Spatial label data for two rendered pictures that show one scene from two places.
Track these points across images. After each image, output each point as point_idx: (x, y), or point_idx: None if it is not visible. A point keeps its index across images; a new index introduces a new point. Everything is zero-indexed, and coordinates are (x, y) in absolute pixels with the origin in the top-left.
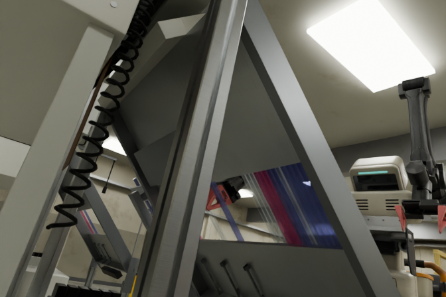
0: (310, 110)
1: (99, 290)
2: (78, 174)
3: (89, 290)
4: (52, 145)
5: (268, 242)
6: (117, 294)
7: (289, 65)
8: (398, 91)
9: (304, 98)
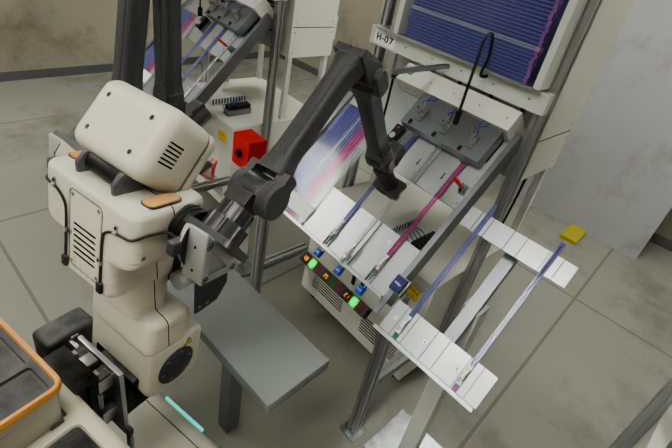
0: (335, 109)
1: (420, 237)
2: None
3: (423, 236)
4: None
5: (337, 189)
6: (413, 240)
7: (348, 94)
8: None
9: (339, 105)
